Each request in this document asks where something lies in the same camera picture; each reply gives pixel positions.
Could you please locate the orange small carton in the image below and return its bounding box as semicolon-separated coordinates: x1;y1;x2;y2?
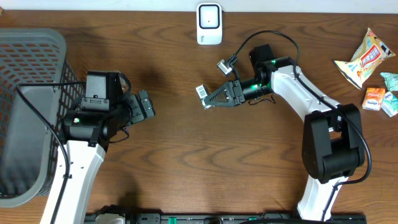
362;88;386;111

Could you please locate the mint green pack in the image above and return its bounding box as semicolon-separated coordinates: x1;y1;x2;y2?
381;72;398;91

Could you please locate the white barcode scanner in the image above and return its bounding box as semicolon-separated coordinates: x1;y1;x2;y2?
197;2;223;45

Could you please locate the round tape roll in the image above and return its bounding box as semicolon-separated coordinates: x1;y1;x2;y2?
195;85;214;110

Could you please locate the teal small carton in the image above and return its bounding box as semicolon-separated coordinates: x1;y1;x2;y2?
381;91;397;117

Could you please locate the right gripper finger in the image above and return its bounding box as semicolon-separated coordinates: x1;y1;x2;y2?
205;99;234;108
210;82;233;101

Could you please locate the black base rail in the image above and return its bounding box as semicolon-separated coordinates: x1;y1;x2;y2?
83;212;368;224

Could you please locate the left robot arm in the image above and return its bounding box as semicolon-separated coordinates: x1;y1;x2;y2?
41;71;155;223

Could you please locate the yellow snack bag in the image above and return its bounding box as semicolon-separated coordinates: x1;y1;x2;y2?
333;28;395;90

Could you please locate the grey plastic shopping basket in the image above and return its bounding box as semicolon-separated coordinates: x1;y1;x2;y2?
1;28;85;208

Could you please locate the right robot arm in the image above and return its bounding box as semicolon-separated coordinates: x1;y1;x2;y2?
196;44;365;221

